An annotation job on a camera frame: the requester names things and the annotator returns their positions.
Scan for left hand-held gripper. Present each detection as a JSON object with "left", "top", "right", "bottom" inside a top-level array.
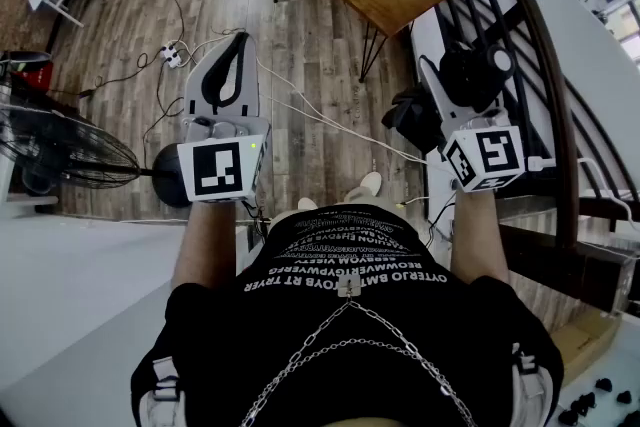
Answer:
[{"left": 177, "top": 32, "right": 272, "bottom": 206}]

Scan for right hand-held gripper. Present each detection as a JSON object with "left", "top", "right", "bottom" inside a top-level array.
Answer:
[{"left": 418, "top": 55, "right": 527, "bottom": 194}]

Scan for black umbrella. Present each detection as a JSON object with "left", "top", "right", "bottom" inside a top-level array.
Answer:
[{"left": 382, "top": 40, "right": 517, "bottom": 154}]

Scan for person's right forearm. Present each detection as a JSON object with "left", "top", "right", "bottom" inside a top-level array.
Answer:
[{"left": 447, "top": 188, "right": 511, "bottom": 286}]

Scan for person's left forearm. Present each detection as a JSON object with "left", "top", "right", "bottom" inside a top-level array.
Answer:
[{"left": 172, "top": 200, "right": 239, "bottom": 289}]

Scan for white power strip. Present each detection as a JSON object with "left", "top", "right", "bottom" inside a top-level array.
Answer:
[{"left": 160, "top": 41, "right": 184, "bottom": 69}]

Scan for black metal stair railing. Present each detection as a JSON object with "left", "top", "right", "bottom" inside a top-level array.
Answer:
[{"left": 399, "top": 0, "right": 640, "bottom": 316}]

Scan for person's right shoe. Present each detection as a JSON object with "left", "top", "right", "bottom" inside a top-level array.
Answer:
[{"left": 359, "top": 171, "right": 384, "bottom": 196}]

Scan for person's beige shorts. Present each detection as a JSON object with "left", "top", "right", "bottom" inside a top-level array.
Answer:
[{"left": 343, "top": 187, "right": 381, "bottom": 207}]

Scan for black floor fan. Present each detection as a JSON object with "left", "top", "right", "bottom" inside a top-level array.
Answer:
[{"left": 0, "top": 103, "right": 192, "bottom": 210}]

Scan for red box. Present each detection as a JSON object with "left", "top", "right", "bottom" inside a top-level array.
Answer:
[{"left": 9, "top": 63, "right": 54, "bottom": 91}]

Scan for dark wooden stair steps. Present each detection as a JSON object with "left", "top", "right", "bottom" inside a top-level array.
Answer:
[{"left": 497, "top": 194, "right": 640, "bottom": 319}]

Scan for white low stool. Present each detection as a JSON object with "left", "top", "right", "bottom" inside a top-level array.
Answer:
[{"left": 0, "top": 149, "right": 60, "bottom": 220}]

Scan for person's black printed shirt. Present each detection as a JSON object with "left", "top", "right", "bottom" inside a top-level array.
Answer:
[{"left": 130, "top": 203, "right": 565, "bottom": 427}]

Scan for long black cable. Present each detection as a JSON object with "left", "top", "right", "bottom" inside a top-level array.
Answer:
[{"left": 130, "top": 0, "right": 187, "bottom": 47}]

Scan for white plug cable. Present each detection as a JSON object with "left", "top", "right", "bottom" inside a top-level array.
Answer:
[{"left": 526, "top": 156, "right": 640, "bottom": 217}]

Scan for silver chain necklace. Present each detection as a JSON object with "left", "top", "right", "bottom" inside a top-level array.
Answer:
[{"left": 239, "top": 273, "right": 479, "bottom": 427}]

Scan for person's right shoulder strap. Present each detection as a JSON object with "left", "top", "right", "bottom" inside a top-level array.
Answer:
[{"left": 510, "top": 342, "right": 556, "bottom": 427}]

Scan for person's shoulder strap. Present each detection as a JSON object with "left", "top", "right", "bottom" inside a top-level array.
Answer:
[
  {"left": 510, "top": 342, "right": 556, "bottom": 427},
  {"left": 137, "top": 354, "right": 187, "bottom": 427}
]

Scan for person's left shoulder strap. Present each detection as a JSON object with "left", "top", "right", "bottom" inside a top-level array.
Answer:
[{"left": 137, "top": 354, "right": 187, "bottom": 427}]

